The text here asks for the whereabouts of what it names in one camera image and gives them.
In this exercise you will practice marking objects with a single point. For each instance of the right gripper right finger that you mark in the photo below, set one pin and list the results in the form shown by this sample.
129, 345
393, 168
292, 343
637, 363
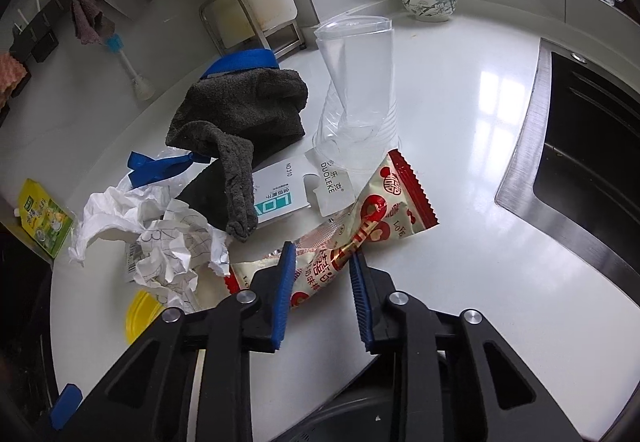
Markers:
455, 377

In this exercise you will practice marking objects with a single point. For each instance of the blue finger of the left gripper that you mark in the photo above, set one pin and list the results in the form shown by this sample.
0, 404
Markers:
65, 406

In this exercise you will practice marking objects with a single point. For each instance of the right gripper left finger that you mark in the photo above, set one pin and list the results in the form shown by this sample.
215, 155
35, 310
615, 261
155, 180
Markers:
191, 369

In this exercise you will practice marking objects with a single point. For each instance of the printed paper ball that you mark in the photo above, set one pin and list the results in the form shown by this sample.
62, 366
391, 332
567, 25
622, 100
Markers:
172, 250

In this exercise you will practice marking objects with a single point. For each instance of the red white snack wrapper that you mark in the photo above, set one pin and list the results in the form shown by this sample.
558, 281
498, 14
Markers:
391, 206

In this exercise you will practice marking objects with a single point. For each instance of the blue plastic strip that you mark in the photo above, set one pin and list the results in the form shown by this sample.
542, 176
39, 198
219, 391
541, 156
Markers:
145, 170

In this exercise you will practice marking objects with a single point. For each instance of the white LOVE cardboard package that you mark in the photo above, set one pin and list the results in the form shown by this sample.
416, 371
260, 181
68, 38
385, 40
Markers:
280, 189

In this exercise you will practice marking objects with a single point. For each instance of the clear plastic cup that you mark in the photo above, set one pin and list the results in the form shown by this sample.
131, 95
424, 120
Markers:
358, 123

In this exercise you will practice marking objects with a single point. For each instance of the black kitchen sink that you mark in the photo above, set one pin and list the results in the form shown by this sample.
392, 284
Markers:
574, 172

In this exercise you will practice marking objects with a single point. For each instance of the yellow plastic lid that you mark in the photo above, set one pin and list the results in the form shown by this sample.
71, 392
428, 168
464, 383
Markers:
141, 313

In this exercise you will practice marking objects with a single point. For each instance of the yellow green refill pouch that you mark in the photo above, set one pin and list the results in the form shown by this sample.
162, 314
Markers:
46, 222

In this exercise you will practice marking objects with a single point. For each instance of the crumpled white tissue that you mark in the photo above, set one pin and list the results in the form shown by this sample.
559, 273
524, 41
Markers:
120, 213

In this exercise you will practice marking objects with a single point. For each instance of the dark grey towel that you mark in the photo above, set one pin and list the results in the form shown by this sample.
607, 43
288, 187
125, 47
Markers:
239, 120

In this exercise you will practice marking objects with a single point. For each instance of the blue white bottle brush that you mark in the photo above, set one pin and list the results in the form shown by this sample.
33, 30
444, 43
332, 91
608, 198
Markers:
143, 90

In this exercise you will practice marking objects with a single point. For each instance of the pink sponge cloth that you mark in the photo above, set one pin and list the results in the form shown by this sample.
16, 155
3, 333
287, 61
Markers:
12, 72

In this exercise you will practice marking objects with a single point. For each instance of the blue strip behind towel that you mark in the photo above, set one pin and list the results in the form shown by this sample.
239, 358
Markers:
242, 60

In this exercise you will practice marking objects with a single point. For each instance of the mauve hanging cloth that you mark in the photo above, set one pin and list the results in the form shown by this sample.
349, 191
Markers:
91, 25

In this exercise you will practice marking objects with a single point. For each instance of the white patterned ceramic bowl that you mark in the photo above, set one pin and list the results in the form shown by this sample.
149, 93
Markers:
430, 10

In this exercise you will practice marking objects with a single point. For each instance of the metal cutting board rack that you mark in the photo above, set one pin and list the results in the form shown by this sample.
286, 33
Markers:
282, 39

